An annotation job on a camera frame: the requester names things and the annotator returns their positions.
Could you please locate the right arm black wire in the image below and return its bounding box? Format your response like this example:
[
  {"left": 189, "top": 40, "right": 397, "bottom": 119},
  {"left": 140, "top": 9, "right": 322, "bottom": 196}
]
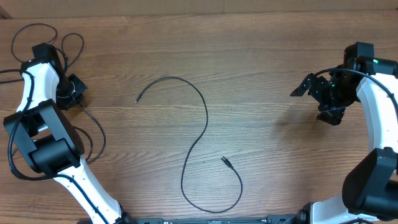
[{"left": 312, "top": 67, "right": 398, "bottom": 116}]

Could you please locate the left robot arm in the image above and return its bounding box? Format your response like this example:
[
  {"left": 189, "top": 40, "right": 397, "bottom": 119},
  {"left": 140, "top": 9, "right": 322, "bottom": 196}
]
[{"left": 3, "top": 43, "right": 134, "bottom": 223}]

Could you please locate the black cable short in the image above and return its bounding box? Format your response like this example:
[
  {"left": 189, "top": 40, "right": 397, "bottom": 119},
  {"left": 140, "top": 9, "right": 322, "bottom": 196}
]
[{"left": 74, "top": 103, "right": 107, "bottom": 165}]

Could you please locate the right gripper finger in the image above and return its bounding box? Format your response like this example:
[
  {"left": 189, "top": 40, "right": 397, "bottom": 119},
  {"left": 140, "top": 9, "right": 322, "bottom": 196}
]
[
  {"left": 290, "top": 73, "right": 315, "bottom": 96},
  {"left": 316, "top": 107, "right": 346, "bottom": 126}
]

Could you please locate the black cable silver plug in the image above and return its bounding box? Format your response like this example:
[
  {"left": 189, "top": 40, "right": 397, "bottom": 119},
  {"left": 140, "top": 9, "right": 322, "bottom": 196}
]
[{"left": 10, "top": 22, "right": 85, "bottom": 72}]

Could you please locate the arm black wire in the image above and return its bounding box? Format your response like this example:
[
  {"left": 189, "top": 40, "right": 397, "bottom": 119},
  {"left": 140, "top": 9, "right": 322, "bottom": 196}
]
[
  {"left": 0, "top": 68, "right": 108, "bottom": 224},
  {"left": 312, "top": 67, "right": 398, "bottom": 116}
]

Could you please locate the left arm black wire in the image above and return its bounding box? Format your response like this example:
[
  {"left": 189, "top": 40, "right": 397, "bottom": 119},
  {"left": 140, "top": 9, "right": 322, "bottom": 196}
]
[{"left": 0, "top": 68, "right": 108, "bottom": 224}]

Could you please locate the cardboard wall panel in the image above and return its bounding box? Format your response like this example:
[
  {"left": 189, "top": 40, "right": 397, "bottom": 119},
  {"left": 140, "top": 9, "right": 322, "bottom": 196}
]
[{"left": 1, "top": 0, "right": 397, "bottom": 19}]

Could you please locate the black cable long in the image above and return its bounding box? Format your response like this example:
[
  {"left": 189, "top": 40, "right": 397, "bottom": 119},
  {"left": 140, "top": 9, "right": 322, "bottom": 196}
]
[{"left": 135, "top": 76, "right": 244, "bottom": 214}]

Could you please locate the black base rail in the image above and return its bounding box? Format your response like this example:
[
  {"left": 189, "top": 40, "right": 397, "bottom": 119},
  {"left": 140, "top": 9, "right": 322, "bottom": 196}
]
[{"left": 115, "top": 214, "right": 296, "bottom": 224}]

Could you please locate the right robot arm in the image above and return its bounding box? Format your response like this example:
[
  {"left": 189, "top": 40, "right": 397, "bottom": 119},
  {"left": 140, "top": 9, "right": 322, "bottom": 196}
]
[{"left": 291, "top": 42, "right": 397, "bottom": 223}]

